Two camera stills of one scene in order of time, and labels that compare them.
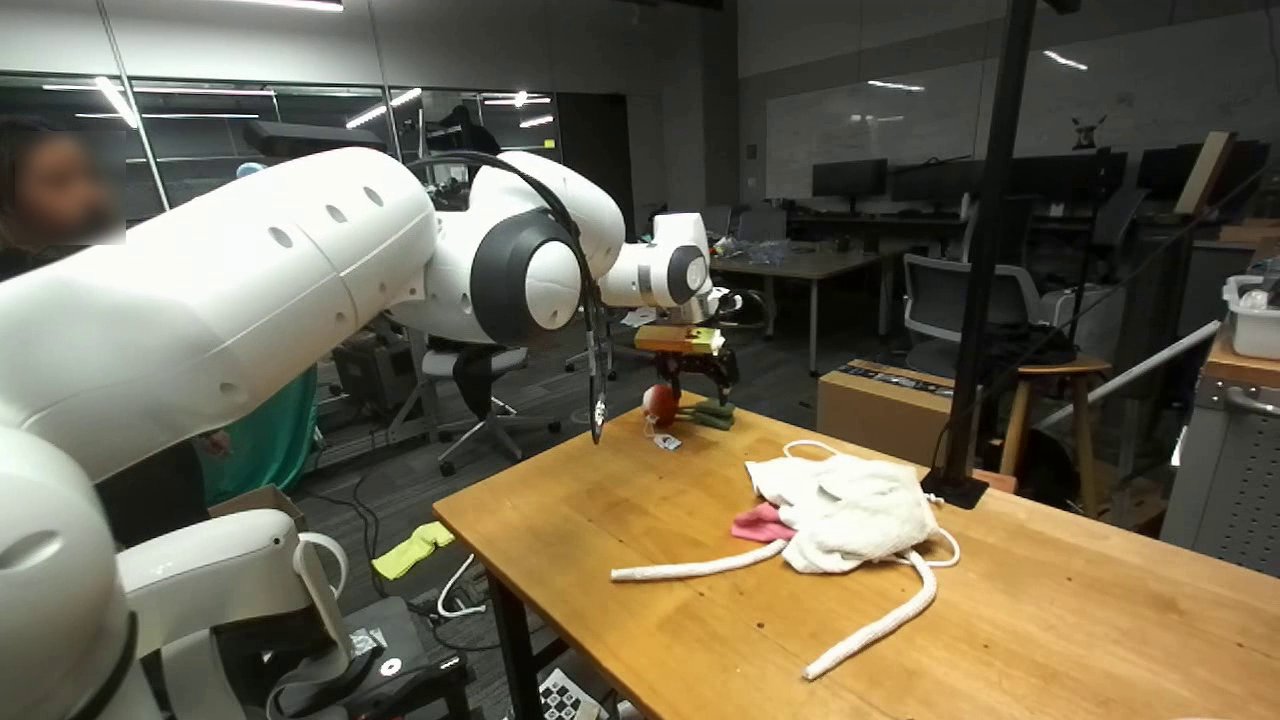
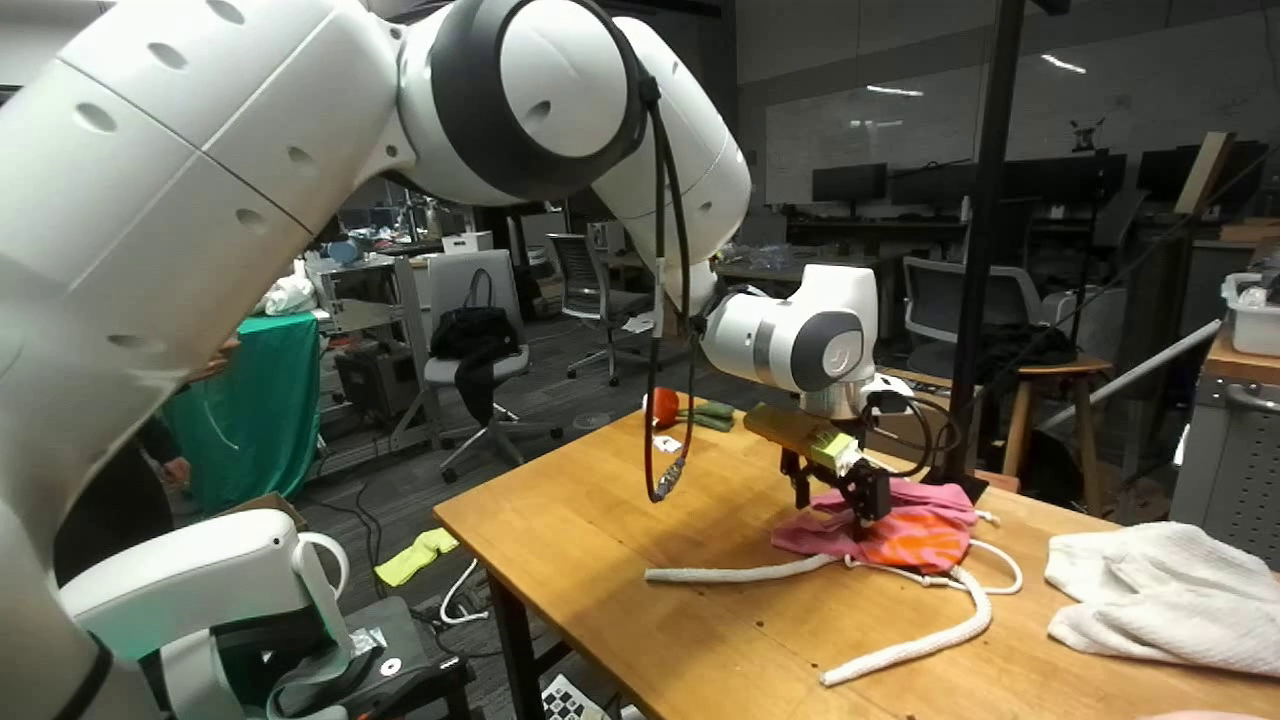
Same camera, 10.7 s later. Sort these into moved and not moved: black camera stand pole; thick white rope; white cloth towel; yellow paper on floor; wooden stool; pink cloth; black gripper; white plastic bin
Moved: thick white rope; pink cloth; white cloth towel; black gripper
Not moved: white plastic bin; wooden stool; black camera stand pole; yellow paper on floor
